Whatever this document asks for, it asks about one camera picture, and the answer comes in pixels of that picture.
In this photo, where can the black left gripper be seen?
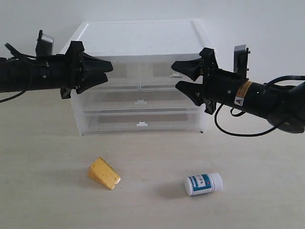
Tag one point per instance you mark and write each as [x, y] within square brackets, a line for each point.
[59, 71]

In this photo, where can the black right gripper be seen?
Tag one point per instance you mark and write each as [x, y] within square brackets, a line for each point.
[219, 85]

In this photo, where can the yellow cheese wedge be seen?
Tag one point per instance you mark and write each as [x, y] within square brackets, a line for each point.
[101, 172]

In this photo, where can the white pill bottle blue label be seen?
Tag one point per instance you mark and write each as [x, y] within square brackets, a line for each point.
[203, 184]

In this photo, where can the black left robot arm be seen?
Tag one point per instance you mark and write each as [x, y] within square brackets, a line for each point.
[17, 74]

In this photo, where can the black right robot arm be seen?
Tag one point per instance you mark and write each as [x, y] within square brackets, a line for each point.
[281, 102]

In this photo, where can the white plastic drawer cabinet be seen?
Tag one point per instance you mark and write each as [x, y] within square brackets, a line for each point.
[139, 42]

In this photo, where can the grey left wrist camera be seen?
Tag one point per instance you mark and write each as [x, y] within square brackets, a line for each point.
[44, 44]

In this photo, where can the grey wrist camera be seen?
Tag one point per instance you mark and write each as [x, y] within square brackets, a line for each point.
[44, 44]
[241, 53]

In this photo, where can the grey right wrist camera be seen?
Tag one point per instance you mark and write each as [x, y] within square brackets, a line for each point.
[241, 53]

